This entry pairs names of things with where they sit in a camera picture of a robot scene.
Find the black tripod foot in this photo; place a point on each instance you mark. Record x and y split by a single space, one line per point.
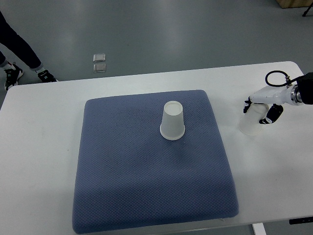
306 12

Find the white paper cup on cushion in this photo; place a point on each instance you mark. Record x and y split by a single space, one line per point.
172 125

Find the black sneaker near table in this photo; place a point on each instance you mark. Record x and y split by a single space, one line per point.
45 76

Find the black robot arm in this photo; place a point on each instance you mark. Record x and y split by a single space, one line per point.
304 91

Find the wooden box top right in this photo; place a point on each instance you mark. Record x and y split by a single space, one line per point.
294 3

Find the person leg dark trousers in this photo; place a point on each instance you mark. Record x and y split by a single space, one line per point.
15 43
3 60

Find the person right leg dark trousers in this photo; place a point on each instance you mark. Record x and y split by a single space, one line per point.
3 60

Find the upper metal floor plate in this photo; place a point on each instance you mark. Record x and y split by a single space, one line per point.
100 57

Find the white table leg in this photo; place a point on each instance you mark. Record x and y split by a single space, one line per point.
259 229

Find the person left leg dark trousers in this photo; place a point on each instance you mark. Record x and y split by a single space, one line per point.
15 43

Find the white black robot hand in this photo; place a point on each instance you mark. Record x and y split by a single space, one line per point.
276 96

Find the black table control panel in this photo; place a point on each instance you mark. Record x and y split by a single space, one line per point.
302 220

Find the black sneaker at edge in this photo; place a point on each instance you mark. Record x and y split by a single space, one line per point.
13 74

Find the blue quilted cushion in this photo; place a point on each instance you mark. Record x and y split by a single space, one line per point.
129 175

